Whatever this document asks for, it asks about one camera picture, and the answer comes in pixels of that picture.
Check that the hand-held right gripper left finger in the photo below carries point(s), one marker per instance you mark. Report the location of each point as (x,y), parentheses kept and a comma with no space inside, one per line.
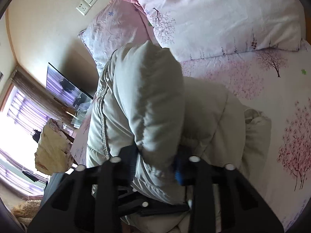
(124,165)

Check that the cream fleece cloth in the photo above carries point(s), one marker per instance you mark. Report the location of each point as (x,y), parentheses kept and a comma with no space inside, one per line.
(26,208)

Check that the small pink floral pillow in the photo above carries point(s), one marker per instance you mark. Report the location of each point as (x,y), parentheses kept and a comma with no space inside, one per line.
(116,29)

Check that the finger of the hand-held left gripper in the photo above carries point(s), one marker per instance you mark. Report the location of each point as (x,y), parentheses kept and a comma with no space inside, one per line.
(158,210)

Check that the bright window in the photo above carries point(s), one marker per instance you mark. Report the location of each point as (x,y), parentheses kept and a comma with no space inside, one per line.
(21,111)

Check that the pink floral bed sheet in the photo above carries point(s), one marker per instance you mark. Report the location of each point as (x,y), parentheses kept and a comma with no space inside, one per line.
(267,97)

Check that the brown curtain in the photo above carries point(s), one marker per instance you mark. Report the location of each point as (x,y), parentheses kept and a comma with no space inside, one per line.
(41,94)

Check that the large pink floral pillow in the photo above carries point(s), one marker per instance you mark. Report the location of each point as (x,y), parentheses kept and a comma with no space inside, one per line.
(218,17)

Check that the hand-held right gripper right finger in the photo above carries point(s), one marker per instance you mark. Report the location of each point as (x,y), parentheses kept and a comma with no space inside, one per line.
(178,172)

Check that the person's leg in jeans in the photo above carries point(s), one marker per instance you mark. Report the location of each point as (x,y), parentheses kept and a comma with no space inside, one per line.
(54,184)

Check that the beige crumpled cloth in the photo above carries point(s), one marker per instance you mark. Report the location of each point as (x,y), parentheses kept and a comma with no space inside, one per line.
(51,148)

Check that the flat screen television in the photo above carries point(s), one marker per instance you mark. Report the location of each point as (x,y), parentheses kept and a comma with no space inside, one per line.
(63,85)

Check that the white wall socket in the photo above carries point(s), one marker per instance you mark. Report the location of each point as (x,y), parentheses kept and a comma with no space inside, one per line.
(82,8)

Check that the beige puffer jacket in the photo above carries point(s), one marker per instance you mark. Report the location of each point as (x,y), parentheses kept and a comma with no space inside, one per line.
(150,97)

